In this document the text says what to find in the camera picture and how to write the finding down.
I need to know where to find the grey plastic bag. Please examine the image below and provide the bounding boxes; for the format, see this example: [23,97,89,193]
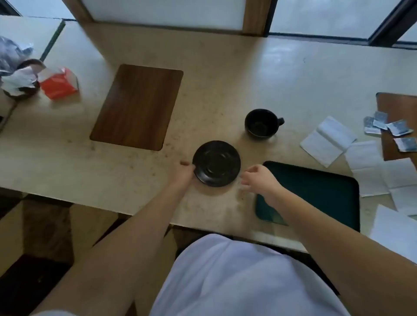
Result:
[0,36,34,77]

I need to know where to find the brown wooden placemat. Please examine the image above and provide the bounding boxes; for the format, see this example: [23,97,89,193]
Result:
[375,92,417,170]
[89,63,184,151]

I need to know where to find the person's white shirt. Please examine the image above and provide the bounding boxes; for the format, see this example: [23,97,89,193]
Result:
[149,234,351,316]

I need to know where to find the crumpled white paper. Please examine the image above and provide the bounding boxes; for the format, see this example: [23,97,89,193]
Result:
[1,65,39,93]

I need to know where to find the person's left forearm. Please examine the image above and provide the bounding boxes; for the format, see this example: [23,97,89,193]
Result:
[29,185,191,316]

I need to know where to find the black cup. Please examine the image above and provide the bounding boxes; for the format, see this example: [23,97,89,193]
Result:
[245,109,285,141]

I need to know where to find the dark green tray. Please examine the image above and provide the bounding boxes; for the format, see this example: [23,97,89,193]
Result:
[255,160,361,233]

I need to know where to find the person's right hand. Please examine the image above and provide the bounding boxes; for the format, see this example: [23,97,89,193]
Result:
[240,164,285,204]

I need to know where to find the white paper napkin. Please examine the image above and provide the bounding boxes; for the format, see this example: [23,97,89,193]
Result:
[299,115,358,168]
[344,140,391,198]
[379,158,417,216]
[370,204,417,264]

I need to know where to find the brown bowl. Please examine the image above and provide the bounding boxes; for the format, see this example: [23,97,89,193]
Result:
[2,59,46,98]

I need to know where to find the grey sachet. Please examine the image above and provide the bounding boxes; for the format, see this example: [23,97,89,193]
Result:
[386,119,414,137]
[363,116,382,135]
[373,111,389,131]
[393,137,417,153]

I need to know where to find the black saucer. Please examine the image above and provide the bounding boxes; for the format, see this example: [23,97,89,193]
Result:
[192,140,242,188]

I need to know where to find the person's right forearm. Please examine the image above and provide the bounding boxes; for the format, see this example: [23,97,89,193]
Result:
[259,187,417,316]

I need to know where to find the person's left hand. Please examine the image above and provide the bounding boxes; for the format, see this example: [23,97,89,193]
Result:
[169,159,196,196]

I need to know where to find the black window frame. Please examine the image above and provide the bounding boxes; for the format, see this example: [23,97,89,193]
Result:
[264,0,417,49]

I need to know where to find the red tissue packet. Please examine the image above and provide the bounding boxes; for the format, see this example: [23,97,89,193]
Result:
[38,67,80,101]

